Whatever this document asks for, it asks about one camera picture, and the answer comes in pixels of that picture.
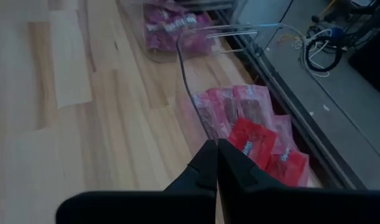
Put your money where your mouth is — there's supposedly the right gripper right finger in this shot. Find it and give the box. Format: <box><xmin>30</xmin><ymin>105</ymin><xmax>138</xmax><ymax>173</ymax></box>
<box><xmin>217</xmin><ymin>138</ymin><xmax>380</xmax><ymax>224</ymax></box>

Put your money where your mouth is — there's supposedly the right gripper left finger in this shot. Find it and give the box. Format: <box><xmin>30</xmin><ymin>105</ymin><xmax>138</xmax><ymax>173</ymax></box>
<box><xmin>55</xmin><ymin>139</ymin><xmax>218</xmax><ymax>224</ymax></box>

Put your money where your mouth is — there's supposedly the red candy packet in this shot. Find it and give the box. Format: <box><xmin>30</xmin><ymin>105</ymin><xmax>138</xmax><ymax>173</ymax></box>
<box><xmin>266</xmin><ymin>148</ymin><xmax>310</xmax><ymax>188</ymax></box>
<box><xmin>229</xmin><ymin>117</ymin><xmax>278</xmax><ymax>171</ymax></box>

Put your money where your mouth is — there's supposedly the coiled black cable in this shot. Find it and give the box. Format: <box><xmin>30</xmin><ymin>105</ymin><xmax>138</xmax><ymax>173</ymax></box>
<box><xmin>305</xmin><ymin>35</ymin><xmax>344</xmax><ymax>73</ymax></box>

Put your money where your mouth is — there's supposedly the long black floor cable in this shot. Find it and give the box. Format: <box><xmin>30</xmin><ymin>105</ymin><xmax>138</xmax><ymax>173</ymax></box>
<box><xmin>264</xmin><ymin>0</ymin><xmax>295</xmax><ymax>52</ymax></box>

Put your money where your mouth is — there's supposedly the clear plastic bin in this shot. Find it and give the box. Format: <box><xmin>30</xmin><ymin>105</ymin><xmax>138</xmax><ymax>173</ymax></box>
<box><xmin>176</xmin><ymin>22</ymin><xmax>323</xmax><ymax>189</ymax></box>
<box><xmin>116</xmin><ymin>0</ymin><xmax>240</xmax><ymax>65</ymax></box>

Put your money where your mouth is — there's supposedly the pink candy packet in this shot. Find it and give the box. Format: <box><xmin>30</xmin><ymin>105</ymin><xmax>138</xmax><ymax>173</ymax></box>
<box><xmin>191</xmin><ymin>91</ymin><xmax>232</xmax><ymax>141</ymax></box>
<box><xmin>232</xmin><ymin>84</ymin><xmax>275</xmax><ymax>129</ymax></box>
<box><xmin>272</xmin><ymin>114</ymin><xmax>299</xmax><ymax>154</ymax></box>
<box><xmin>207</xmin><ymin>87</ymin><xmax>240</xmax><ymax>125</ymax></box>

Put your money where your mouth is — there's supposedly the white floor cable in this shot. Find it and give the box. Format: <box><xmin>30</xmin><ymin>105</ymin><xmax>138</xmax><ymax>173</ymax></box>
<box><xmin>289</xmin><ymin>27</ymin><xmax>334</xmax><ymax>78</ymax></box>

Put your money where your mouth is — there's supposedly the purple candy packet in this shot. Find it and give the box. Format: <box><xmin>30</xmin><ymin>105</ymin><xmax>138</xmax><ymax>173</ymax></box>
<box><xmin>143</xmin><ymin>0</ymin><xmax>191</xmax><ymax>52</ymax></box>
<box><xmin>174</xmin><ymin>12</ymin><xmax>216</xmax><ymax>54</ymax></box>

